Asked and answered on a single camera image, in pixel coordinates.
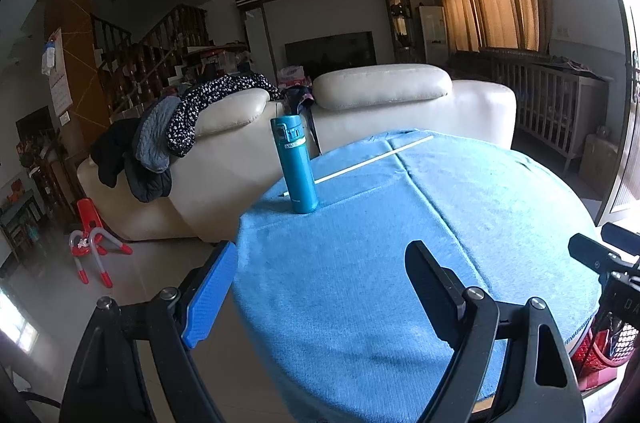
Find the blue tablecloth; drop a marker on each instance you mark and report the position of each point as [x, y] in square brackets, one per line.
[375, 253]

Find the white standing air conditioner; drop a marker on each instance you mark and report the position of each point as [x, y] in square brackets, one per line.
[432, 33]

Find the white wall switch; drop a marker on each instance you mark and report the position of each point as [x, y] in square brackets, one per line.
[65, 118]

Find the wooden stair railing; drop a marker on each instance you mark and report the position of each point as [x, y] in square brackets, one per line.
[145, 58]

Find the cardboard box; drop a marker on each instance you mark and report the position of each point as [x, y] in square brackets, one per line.
[597, 163]

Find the black jacket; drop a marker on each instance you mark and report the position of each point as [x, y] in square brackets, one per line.
[112, 148]

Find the red mesh basket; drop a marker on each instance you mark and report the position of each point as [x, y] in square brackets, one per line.
[592, 348]

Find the metal entrance door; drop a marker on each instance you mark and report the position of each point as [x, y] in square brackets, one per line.
[631, 103]

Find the dark grey padded jacket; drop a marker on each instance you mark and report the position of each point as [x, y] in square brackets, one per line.
[150, 185]

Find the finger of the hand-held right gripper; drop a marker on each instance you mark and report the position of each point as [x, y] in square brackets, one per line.
[620, 233]
[595, 253]

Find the wall calendar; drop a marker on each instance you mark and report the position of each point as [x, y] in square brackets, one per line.
[61, 88]

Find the black television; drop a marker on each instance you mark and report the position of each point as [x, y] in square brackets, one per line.
[330, 53]

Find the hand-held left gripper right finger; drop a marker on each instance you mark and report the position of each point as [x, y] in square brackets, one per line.
[440, 293]

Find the wooden display cabinet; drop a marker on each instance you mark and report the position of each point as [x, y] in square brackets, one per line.
[400, 23]

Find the teal thermos bottle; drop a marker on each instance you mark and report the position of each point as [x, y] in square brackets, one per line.
[297, 168]

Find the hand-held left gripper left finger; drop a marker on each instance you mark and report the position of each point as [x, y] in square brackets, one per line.
[210, 298]

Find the white baby crib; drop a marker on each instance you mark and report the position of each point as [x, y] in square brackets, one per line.
[550, 98]

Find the cluttered wooden shelf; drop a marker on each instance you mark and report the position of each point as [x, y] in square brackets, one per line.
[35, 153]

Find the pink plastic bag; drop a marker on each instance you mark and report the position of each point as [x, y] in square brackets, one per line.
[291, 75]

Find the cream leather sofa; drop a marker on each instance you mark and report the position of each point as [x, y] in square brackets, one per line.
[390, 93]

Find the grey knitted garment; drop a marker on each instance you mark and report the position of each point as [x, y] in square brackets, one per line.
[152, 138]

